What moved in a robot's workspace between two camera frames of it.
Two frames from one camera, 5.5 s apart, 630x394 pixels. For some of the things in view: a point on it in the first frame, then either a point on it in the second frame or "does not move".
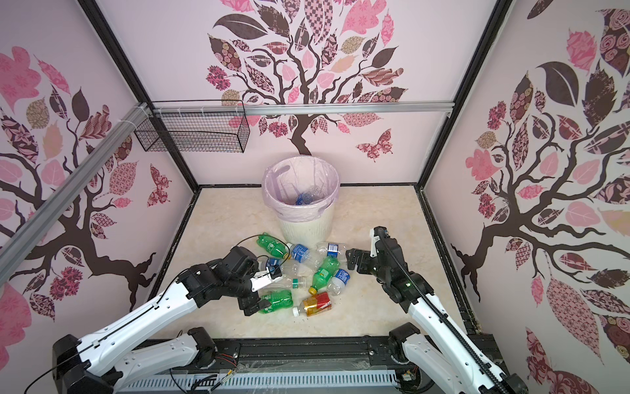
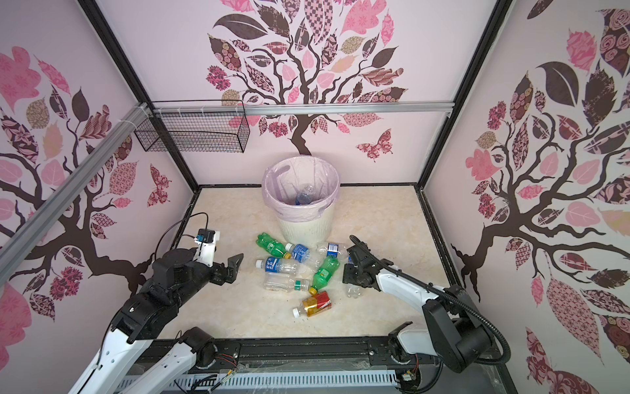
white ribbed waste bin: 308,232 does not move
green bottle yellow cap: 323,275 does not move
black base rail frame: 246,355 does not move
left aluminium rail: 18,244 does not move
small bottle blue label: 337,282 to 353,290
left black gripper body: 249,303 to 217,274
